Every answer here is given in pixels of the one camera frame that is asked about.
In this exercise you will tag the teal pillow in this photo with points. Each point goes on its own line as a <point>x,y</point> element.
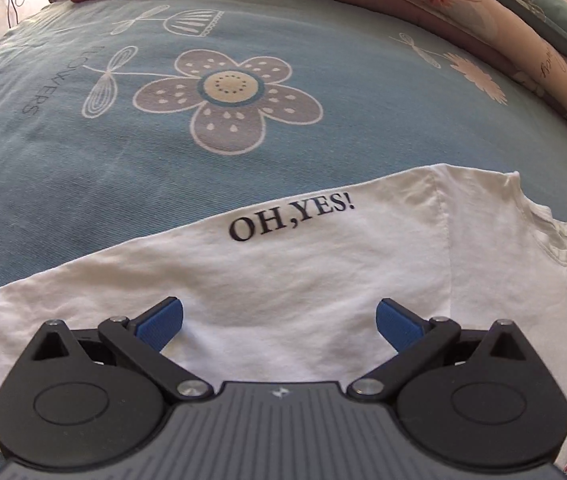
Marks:
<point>538,5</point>

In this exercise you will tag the white printed t-shirt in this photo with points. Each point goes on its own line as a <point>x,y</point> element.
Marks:
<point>288,270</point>

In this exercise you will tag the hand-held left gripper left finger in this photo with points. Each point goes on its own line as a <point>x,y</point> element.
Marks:
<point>158,325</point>

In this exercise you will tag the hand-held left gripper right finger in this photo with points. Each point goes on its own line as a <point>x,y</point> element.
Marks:
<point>396,327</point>

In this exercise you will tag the blue floral bed sheet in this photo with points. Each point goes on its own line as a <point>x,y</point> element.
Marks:
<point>88,185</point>

